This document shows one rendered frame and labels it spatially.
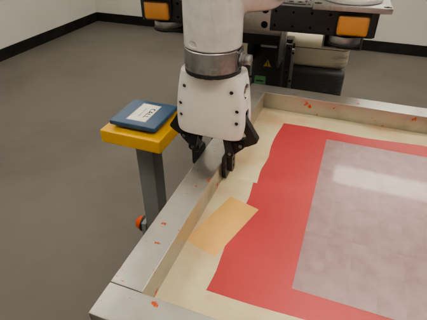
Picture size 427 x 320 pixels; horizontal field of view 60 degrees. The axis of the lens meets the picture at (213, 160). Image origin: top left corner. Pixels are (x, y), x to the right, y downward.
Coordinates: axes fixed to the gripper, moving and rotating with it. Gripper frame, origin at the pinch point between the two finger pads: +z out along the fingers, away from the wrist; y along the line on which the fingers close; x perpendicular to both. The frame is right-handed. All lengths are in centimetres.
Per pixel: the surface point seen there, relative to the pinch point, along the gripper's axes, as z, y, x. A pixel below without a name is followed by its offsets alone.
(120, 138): 3.6, 21.0, -5.3
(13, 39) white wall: 83, 309, -238
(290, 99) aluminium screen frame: -0.2, -7.3, -25.2
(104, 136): 4.0, 24.6, -5.3
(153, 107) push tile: 1.0, 18.4, -14.3
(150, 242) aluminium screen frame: -1.1, 0.5, 19.4
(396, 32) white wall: 78, -57, -380
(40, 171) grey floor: 98, 141, -82
